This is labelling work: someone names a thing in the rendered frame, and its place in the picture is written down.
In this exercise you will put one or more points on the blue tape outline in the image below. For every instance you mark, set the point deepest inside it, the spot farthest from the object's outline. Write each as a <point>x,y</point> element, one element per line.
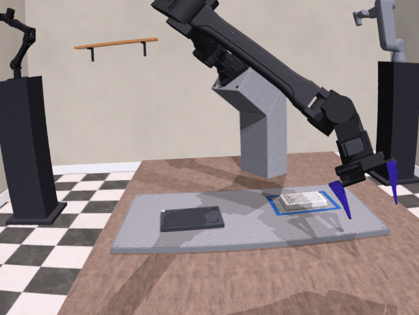
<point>279,214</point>

